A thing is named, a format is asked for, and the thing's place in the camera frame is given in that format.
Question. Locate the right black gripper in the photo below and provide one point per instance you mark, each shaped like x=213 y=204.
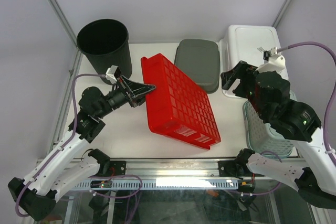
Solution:
x=228 y=77

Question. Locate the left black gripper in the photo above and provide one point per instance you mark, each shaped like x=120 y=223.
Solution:
x=139 y=90

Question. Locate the large white plastic tub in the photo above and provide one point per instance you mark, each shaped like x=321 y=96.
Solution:
x=246 y=43

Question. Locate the red plastic tray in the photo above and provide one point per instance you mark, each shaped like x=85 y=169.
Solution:
x=178 y=108

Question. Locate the dark grey plastic tray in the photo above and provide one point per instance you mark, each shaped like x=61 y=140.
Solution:
x=199 y=60

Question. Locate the teal perforated plastic basket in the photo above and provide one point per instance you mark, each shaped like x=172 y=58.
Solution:
x=262 y=137

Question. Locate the black round plastic bin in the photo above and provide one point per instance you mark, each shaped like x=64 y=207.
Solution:
x=105 y=42

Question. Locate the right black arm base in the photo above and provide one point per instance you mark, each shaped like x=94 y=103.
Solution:
x=230 y=169

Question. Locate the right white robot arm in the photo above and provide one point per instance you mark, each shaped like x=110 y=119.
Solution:
x=315 y=183

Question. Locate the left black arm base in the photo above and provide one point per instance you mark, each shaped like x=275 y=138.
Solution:
x=113 y=167

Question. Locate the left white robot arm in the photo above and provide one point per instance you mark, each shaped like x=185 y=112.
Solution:
x=37 y=193

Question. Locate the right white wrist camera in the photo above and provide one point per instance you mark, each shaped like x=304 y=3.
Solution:
x=274 y=61

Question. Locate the aluminium mounting rail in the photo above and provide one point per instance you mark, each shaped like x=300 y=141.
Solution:
x=147 y=168

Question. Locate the white slotted cable duct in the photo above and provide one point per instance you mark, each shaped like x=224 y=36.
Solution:
x=158 y=184

